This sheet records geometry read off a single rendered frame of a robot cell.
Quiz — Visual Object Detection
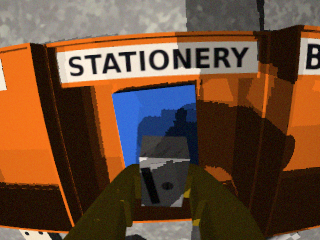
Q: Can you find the white domino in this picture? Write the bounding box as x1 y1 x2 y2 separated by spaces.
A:
19 229 60 240

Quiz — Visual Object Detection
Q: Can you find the white hex nut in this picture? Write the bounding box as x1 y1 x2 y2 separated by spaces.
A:
125 235 141 240

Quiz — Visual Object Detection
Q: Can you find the orange three-compartment bin rack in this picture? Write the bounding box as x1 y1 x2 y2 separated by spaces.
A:
0 25 320 237

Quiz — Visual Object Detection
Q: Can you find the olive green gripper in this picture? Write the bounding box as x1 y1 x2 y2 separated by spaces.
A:
63 164 266 240

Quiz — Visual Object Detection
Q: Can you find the blue block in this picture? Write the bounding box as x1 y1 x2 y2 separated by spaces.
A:
112 83 199 168

